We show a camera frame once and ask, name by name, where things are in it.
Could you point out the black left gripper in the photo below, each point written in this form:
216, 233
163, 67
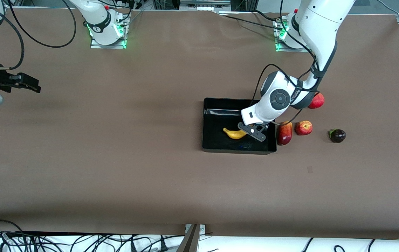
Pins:
266, 128

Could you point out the yellow banana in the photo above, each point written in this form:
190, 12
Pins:
234, 134

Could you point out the red yellow apple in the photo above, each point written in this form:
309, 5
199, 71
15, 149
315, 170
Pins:
303, 128

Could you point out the black plastic rectangular box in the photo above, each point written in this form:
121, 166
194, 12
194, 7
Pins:
220, 144

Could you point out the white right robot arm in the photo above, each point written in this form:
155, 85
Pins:
97, 17

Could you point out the red mango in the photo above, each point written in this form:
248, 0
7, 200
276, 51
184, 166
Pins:
284, 134

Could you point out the red pomegranate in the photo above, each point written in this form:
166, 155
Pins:
318, 102

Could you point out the dark purple mangosteen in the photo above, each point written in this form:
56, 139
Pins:
338, 136

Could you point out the brown table cover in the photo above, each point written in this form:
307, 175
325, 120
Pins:
115, 157

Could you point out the white power strip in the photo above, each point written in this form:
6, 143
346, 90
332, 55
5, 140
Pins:
204, 6

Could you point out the dark slanted beam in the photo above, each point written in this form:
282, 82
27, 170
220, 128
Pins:
189, 241

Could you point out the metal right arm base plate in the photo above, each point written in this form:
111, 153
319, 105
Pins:
96, 46

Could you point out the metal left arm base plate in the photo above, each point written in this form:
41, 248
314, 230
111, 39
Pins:
277, 42

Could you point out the metal table edge bracket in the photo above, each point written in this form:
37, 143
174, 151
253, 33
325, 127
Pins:
203, 229

